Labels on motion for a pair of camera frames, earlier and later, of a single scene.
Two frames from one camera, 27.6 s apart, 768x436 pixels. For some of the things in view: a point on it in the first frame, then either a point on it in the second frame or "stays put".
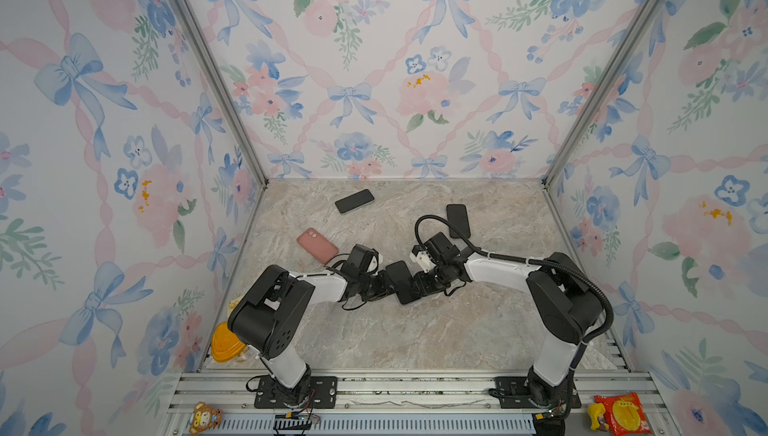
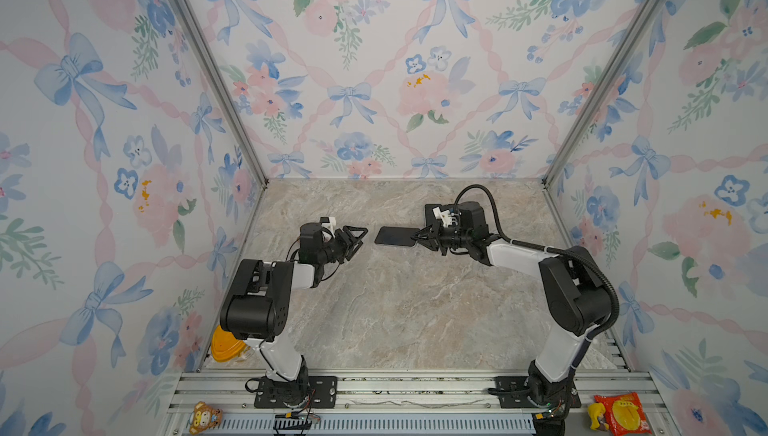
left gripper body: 374,288 → 336,250
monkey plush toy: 203,418 stays put
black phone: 354,200 → 396,236
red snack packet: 625,414 stays put
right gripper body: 432,282 → 450,239
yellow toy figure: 596,413 stays put
